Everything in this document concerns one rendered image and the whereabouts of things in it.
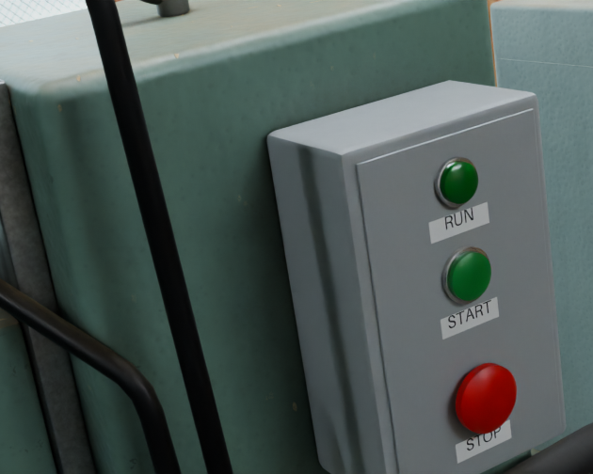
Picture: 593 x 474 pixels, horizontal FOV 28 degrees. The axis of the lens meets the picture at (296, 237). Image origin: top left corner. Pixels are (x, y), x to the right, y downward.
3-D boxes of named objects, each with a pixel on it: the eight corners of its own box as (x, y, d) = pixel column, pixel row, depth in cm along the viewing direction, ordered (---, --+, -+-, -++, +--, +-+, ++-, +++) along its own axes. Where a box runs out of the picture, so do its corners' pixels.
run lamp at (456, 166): (438, 212, 47) (432, 164, 46) (476, 197, 48) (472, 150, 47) (447, 214, 46) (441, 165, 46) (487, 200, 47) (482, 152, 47)
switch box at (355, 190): (316, 467, 54) (261, 132, 49) (485, 392, 59) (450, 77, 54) (394, 522, 49) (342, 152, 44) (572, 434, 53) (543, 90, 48)
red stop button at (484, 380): (454, 438, 50) (446, 374, 49) (508, 413, 51) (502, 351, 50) (470, 447, 49) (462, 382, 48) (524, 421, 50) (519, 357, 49)
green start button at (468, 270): (445, 310, 48) (439, 255, 47) (490, 292, 49) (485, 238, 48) (455, 314, 48) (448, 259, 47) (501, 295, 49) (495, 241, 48)
